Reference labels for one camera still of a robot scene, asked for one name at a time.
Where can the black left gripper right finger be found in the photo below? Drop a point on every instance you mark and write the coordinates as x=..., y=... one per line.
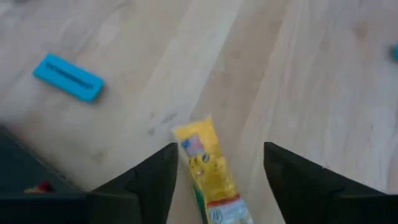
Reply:
x=311, y=202

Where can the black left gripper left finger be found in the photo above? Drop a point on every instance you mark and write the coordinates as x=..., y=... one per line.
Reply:
x=140, y=199

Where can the blue eraser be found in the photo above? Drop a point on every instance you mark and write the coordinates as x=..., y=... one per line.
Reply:
x=68, y=77
x=396, y=51

